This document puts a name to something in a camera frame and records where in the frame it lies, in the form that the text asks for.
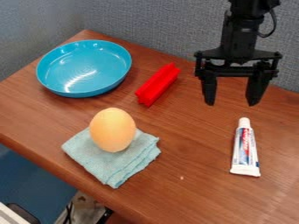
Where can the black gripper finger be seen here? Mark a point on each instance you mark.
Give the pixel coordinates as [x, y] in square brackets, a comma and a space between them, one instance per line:
[209, 81]
[258, 82]

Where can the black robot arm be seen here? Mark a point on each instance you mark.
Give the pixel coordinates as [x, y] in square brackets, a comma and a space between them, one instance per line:
[255, 7]

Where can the white toothpaste tube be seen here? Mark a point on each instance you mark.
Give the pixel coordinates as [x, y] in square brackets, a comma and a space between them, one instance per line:
[245, 163]

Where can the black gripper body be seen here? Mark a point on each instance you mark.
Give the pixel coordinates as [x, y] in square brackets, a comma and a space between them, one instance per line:
[237, 58]

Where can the light blue folded cloth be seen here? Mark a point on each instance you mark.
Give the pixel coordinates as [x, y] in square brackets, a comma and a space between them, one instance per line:
[113, 167]

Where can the orange egg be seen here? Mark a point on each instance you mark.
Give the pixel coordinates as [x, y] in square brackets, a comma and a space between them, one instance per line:
[113, 129]

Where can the red plastic block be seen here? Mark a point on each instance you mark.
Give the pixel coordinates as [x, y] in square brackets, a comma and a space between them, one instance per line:
[157, 84]

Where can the blue plastic plate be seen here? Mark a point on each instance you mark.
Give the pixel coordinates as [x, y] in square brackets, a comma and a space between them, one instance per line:
[85, 68]

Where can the white object bottom left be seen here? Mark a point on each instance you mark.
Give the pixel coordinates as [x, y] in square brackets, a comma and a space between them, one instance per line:
[12, 214]

